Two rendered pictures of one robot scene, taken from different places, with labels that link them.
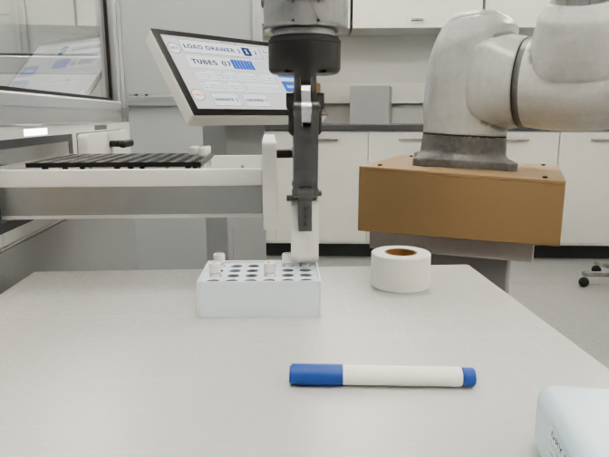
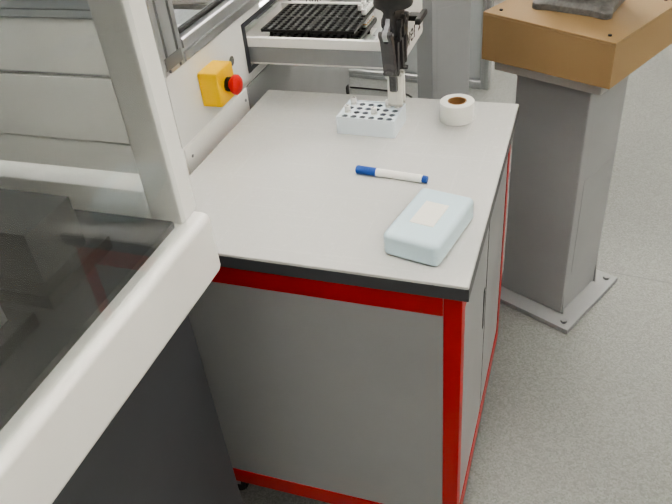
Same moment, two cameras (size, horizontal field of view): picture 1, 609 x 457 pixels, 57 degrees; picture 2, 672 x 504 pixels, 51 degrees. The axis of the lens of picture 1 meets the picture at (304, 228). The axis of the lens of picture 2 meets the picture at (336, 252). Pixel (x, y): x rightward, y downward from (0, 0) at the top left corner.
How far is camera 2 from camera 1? 0.91 m
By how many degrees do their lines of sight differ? 34
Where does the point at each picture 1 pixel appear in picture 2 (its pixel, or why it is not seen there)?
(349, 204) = not seen: outside the picture
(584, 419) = (417, 200)
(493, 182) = (569, 37)
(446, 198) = (538, 43)
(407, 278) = (453, 118)
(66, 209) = (281, 59)
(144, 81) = not seen: outside the picture
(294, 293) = (381, 126)
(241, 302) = (356, 128)
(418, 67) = not seen: outside the picture
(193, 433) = (313, 187)
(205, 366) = (328, 161)
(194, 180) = (347, 47)
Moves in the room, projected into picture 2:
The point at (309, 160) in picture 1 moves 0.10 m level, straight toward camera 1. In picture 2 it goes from (389, 59) to (371, 80)
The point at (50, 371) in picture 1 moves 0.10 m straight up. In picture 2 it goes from (271, 156) to (263, 109)
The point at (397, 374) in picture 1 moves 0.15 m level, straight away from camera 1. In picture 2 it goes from (395, 174) to (432, 138)
